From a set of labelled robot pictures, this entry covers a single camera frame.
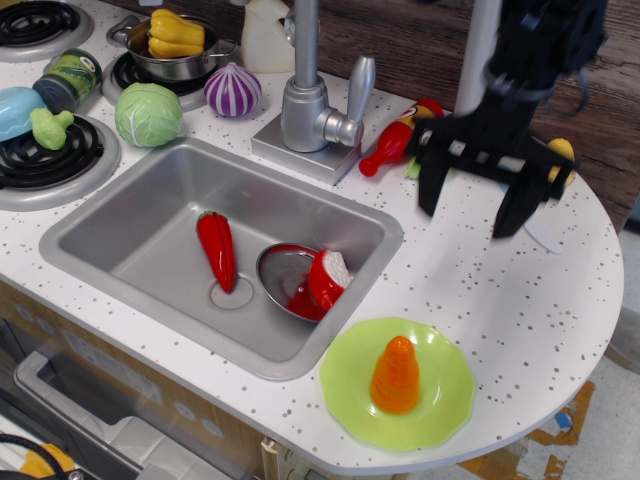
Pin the rear left stove burner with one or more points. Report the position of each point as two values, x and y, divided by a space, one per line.
40 30

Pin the grey vertical pole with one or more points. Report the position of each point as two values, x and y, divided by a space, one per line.
480 45

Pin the burner under pot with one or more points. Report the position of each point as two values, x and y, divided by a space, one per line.
123 72

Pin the light green toy pear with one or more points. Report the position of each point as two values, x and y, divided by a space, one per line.
412 170

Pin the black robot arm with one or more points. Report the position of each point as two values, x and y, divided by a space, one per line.
537 42

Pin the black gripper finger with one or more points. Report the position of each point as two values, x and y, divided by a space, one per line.
520 202
433 172

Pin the orange toy carrot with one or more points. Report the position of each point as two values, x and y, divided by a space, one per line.
395 384

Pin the yellow object with black cable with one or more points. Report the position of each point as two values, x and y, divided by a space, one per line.
41 462

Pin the red toy ketchup bottle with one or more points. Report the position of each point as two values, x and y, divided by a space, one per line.
393 140

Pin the green labelled toy can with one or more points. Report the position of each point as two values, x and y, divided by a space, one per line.
69 80

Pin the yellow toy corn piece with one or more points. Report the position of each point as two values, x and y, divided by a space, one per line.
563 148

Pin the silver metal toy pot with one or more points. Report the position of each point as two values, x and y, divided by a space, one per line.
132 34

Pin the blue handled toy knife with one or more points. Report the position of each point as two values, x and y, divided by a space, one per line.
536 225

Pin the silver toy sink basin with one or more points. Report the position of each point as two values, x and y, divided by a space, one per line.
136 241

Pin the toy oven door handle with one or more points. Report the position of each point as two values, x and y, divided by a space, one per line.
81 410

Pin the red toy apple half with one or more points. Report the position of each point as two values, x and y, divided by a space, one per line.
328 278

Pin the purple striped toy onion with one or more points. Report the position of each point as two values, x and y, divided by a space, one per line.
232 91

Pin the silver toy faucet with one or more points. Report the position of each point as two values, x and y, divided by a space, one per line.
309 136

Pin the cream toy bottle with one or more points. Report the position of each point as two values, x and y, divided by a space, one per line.
264 46

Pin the green toy cabbage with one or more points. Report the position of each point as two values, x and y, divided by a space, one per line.
148 115

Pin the green toy broccoli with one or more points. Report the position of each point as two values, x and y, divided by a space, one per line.
48 129

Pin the yellow toy bell pepper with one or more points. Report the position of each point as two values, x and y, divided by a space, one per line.
171 36

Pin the light blue toy bowl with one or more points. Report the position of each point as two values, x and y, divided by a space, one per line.
16 106

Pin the red toy chili pepper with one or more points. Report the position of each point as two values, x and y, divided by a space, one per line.
215 236

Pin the small silver metal bowl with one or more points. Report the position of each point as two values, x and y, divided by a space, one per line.
283 271

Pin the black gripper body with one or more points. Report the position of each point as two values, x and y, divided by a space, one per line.
498 129

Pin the light green plastic plate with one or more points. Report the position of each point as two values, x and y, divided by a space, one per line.
447 385

